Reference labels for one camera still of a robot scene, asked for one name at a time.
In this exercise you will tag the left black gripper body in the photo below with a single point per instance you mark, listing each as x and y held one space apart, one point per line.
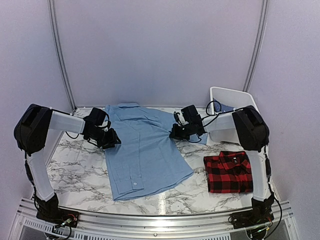
102 138

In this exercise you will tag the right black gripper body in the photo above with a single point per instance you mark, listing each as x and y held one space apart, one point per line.
184 133

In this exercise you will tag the light blue long sleeve shirt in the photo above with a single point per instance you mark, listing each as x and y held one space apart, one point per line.
147 162

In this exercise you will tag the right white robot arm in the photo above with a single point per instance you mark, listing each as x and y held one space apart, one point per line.
252 133

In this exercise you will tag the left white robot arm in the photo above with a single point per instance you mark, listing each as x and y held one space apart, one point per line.
31 133

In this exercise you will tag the white plastic bin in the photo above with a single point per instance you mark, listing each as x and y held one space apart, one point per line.
230 100

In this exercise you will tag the dark blue patterned shirt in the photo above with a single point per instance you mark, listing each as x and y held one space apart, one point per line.
219 107

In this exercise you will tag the red black plaid shirt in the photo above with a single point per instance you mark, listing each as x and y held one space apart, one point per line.
229 172

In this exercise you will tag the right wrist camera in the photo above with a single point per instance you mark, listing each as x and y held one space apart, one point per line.
190 114

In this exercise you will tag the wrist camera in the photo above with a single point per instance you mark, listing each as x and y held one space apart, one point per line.
190 114
99 118

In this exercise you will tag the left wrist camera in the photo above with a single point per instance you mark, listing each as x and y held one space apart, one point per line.
99 118

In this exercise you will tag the aluminium table front rail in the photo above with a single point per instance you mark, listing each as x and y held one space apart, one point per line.
108 226

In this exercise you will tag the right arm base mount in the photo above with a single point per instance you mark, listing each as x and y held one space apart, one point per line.
249 218

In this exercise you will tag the right wall aluminium profile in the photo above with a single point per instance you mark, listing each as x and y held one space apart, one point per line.
261 28

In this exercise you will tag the wall aluminium profile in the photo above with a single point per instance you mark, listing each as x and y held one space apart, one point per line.
59 53
261 28

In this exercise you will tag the left wall aluminium profile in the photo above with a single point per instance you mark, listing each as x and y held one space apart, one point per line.
59 53

